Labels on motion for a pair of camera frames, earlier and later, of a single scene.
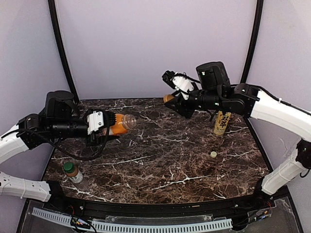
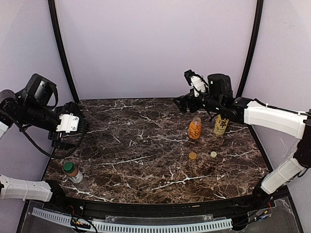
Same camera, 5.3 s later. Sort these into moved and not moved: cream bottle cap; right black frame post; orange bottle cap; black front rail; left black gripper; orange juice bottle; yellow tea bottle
Moved: orange bottle cap; orange juice bottle; left black gripper
Not moved: right black frame post; cream bottle cap; yellow tea bottle; black front rail
